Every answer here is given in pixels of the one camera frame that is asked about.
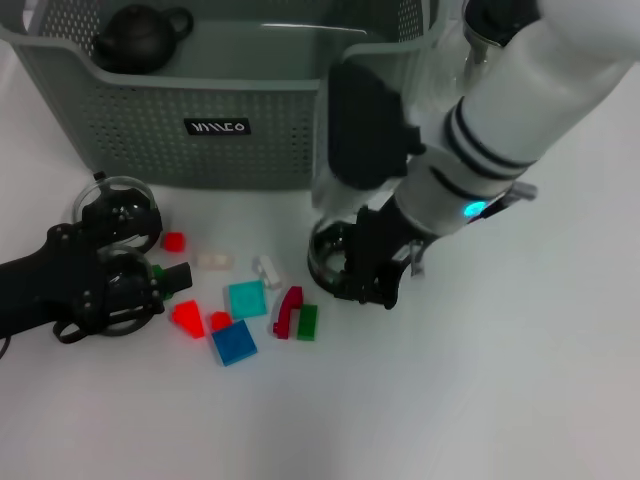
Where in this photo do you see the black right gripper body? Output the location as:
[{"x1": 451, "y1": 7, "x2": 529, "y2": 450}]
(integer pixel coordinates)
[{"x1": 344, "y1": 192, "x2": 426, "y2": 281}]

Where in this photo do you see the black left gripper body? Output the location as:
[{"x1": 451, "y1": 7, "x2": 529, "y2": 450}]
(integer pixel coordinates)
[{"x1": 0, "y1": 222, "x2": 109, "y2": 344}]

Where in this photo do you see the small white toy block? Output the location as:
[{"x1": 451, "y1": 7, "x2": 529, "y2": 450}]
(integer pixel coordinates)
[{"x1": 252, "y1": 254, "x2": 284, "y2": 291}]

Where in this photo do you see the grey-green perforated storage bin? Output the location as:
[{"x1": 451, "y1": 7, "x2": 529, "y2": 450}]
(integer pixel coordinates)
[{"x1": 0, "y1": 0, "x2": 450, "y2": 194}]

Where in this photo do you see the red sloped toy brick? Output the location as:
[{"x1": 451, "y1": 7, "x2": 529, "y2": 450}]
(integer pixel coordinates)
[{"x1": 172, "y1": 299, "x2": 207, "y2": 340}]

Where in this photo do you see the white two-stud toy brick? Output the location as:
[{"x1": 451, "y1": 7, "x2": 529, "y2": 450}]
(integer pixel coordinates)
[{"x1": 195, "y1": 251, "x2": 236, "y2": 271}]

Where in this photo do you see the long green toy brick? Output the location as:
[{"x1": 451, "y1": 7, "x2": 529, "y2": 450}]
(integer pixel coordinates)
[{"x1": 297, "y1": 303, "x2": 320, "y2": 341}]

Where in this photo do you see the dark red curved toy piece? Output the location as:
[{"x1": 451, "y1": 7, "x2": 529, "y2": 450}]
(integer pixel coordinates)
[{"x1": 272, "y1": 285, "x2": 305, "y2": 340}]

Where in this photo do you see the teal flat square plate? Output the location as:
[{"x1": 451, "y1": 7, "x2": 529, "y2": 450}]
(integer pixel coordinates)
[{"x1": 227, "y1": 279, "x2": 269, "y2": 320}]

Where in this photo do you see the blue flat square plate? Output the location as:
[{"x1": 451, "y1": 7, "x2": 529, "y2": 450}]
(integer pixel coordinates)
[{"x1": 211, "y1": 319, "x2": 259, "y2": 368}]

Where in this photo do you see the black clay teapot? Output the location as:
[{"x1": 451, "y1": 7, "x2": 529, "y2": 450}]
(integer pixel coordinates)
[{"x1": 93, "y1": 4, "x2": 195, "y2": 74}]

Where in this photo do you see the clear glass carafe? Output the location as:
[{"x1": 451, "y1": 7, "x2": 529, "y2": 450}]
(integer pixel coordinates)
[{"x1": 429, "y1": 0, "x2": 531, "y2": 101}]

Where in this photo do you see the black carafe lid with strainer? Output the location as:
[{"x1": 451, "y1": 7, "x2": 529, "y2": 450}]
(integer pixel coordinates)
[{"x1": 464, "y1": 0, "x2": 539, "y2": 66}]

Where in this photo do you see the silver right arm cable connector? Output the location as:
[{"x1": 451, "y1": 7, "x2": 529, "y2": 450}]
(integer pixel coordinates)
[{"x1": 499, "y1": 182, "x2": 540, "y2": 211}]

